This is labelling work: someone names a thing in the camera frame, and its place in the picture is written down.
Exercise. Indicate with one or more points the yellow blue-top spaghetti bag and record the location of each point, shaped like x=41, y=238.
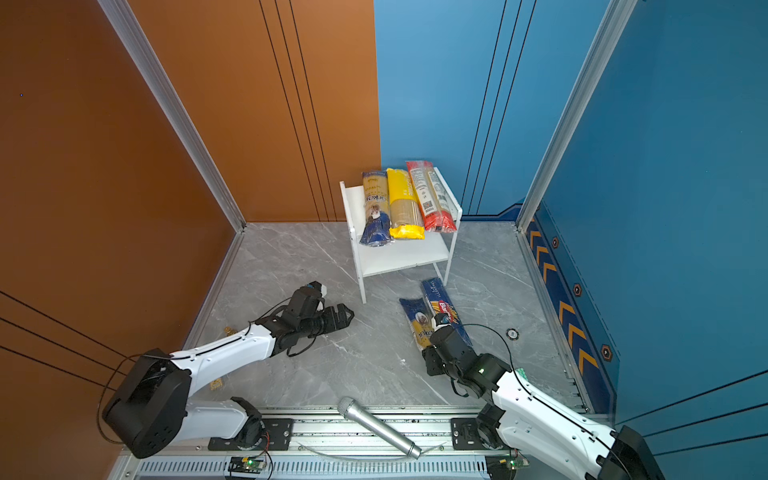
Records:
x=376, y=231

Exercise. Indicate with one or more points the red spaghetti package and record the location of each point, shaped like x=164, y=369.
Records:
x=432, y=196

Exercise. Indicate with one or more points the aluminium corner post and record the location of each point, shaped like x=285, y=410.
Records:
x=609, y=32
x=126, y=25

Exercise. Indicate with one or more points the aluminium corner post left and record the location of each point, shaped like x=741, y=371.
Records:
x=126, y=25

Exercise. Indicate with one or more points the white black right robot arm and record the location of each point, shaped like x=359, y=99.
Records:
x=519, y=416

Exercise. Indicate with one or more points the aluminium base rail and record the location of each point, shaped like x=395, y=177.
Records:
x=322, y=444

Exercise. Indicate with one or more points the green circuit board left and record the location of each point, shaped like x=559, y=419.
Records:
x=247, y=466

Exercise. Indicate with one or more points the blue yellow spaghetti bag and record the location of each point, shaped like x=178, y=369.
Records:
x=420, y=319

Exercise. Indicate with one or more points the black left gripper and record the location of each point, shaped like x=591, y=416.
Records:
x=335, y=324

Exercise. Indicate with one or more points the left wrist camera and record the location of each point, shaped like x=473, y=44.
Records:
x=322, y=289

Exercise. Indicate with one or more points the silver microphone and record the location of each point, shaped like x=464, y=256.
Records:
x=351, y=410

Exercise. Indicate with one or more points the yellow spaghetti package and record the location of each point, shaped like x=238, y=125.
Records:
x=406, y=220

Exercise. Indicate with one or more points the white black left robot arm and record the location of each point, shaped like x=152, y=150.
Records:
x=154, y=405

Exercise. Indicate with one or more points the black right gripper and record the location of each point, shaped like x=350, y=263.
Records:
x=429, y=356

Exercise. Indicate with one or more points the circuit board right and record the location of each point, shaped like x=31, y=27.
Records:
x=504, y=467

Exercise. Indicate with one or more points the white two-tier metal shelf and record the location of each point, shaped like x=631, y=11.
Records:
x=397, y=255

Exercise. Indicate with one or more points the dark blue Barilla spaghetti box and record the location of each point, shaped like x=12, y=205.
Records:
x=437, y=298

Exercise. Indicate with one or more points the aluminium corner post right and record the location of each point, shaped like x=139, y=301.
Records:
x=609, y=32

